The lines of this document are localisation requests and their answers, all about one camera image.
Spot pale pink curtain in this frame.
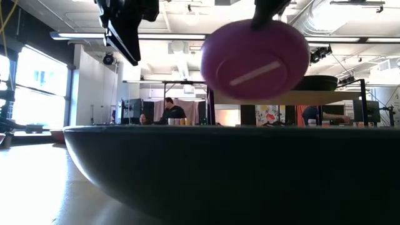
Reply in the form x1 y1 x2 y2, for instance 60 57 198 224
154 99 199 125

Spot large bright window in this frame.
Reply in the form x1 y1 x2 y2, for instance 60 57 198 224
0 44 69 132

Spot long LED light bar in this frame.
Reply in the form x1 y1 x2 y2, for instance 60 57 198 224
49 31 400 44

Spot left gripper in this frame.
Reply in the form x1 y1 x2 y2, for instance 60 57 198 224
94 0 160 67

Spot black tripod stand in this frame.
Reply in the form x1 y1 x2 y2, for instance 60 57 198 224
379 105 397 128

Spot black computer monitor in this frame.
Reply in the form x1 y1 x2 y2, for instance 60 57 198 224
352 99 381 123
321 104 346 123
120 98 144 125

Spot floral pattern banner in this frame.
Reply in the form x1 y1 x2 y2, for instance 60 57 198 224
255 104 281 127

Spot black plastic plate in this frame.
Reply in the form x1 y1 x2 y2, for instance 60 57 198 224
295 74 339 92

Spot wooden shelf black legs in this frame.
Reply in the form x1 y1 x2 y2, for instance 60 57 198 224
206 76 370 128

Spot black upright panel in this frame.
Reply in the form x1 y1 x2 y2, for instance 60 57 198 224
239 104 257 127

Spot purple plastic plate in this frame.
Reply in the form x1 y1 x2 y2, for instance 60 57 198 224
199 18 311 101

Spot small grey box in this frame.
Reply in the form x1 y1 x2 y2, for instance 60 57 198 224
24 124 44 134

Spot black metal frame stand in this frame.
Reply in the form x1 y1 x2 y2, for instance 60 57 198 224
122 79 209 104

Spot large dark foreground bowl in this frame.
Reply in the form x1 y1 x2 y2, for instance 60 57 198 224
62 124 400 225

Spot thin yellow cable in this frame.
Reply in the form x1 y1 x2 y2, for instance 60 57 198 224
0 0 19 91

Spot black equipment silhouette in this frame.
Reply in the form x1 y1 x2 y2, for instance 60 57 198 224
0 89 26 134

